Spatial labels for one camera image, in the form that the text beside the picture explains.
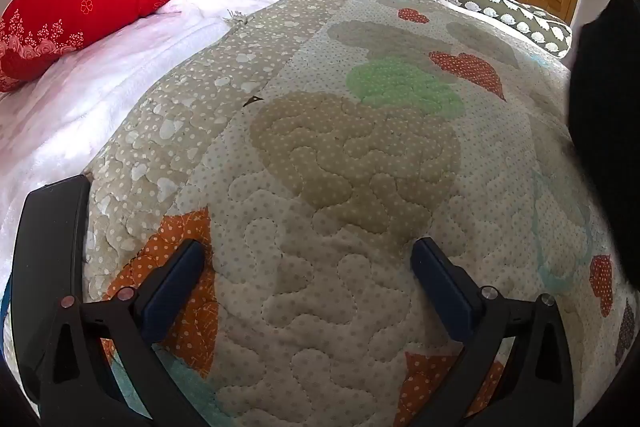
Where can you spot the white fleece blanket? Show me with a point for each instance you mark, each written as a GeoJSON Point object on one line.
{"type": "Point", "coordinates": [100, 82]}

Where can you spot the black pants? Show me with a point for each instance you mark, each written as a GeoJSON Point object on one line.
{"type": "Point", "coordinates": [607, 117]}

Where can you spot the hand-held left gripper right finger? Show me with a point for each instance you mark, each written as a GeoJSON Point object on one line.
{"type": "Point", "coordinates": [442, 287]}

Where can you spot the green bolster pillow white print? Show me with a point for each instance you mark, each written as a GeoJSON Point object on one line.
{"type": "Point", "coordinates": [505, 9]}

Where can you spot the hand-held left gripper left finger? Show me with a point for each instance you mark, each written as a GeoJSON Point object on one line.
{"type": "Point", "coordinates": [172, 284]}

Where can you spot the quilted heart-pattern bedspread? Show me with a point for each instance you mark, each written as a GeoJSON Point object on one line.
{"type": "Point", "coordinates": [350, 167]}

